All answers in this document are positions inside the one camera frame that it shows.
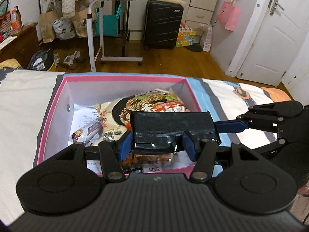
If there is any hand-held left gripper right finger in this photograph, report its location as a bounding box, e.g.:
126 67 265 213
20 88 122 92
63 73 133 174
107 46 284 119
182 130 261 183

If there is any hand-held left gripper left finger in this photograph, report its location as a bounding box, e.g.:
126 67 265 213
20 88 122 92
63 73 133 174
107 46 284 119
55 132 133 183

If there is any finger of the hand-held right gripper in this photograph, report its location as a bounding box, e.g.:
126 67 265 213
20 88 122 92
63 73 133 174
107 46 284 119
252 138 285 161
214 101 290 134

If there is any plain black foil packet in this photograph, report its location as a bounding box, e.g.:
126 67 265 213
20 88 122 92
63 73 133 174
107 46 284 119
130 109 222 155

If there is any white snack bar packet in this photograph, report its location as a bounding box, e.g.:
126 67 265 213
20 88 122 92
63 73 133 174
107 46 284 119
70 120 105 147

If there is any beige instant noodle bag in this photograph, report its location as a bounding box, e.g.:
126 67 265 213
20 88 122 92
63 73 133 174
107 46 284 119
94 89 192 145

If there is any pink cardboard box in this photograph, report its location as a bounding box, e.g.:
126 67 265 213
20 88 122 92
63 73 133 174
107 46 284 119
37 75 205 177

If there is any clear bag of coated peanuts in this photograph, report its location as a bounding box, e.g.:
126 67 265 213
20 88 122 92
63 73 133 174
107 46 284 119
124 153 179 172

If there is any white door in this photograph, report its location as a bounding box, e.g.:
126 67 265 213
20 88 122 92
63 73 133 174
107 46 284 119
235 0 309 87

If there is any white plastic bag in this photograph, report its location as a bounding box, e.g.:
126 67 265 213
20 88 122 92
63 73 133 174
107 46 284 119
200 24 213 52

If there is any colourful cardboard box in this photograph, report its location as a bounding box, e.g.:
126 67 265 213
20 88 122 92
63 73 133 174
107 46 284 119
176 22 203 47

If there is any grey worn shoe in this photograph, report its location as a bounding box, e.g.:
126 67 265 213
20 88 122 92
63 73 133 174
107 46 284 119
72 50 85 63

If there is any pair of slippers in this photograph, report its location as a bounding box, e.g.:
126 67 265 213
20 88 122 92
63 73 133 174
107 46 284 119
59 54 78 69

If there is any pink gift bag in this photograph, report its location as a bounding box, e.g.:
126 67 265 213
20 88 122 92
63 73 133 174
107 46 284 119
216 0 242 31

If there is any road print bedsheet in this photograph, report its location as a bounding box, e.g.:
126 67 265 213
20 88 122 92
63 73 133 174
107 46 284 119
0 69 309 225

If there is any black plastic bag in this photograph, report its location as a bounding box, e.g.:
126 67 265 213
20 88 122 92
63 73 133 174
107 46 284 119
26 48 55 71

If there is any teal shopping bag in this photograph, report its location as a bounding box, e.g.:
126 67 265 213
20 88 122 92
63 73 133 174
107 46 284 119
95 3 122 37

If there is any black hard suitcase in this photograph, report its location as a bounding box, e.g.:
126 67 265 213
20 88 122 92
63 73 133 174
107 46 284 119
143 0 184 51

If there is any brown paper bag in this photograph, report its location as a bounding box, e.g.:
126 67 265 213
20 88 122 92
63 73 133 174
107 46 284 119
39 11 59 43
72 7 96 38

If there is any grey printed plastic bag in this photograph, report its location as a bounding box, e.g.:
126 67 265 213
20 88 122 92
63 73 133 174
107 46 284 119
52 18 76 40

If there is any yellow cushion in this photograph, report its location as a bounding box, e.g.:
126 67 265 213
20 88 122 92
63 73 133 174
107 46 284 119
0 58 22 69

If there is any dark wooden cabinet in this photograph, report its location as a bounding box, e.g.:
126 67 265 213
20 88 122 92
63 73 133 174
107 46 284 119
0 22 40 63

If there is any orange bottle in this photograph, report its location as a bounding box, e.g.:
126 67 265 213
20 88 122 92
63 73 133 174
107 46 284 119
11 5 23 32

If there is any red patterned basket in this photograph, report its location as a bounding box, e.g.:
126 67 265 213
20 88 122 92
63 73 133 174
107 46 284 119
0 11 13 35

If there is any metal door handle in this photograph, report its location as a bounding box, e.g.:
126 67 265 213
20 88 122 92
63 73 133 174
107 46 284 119
269 0 285 15

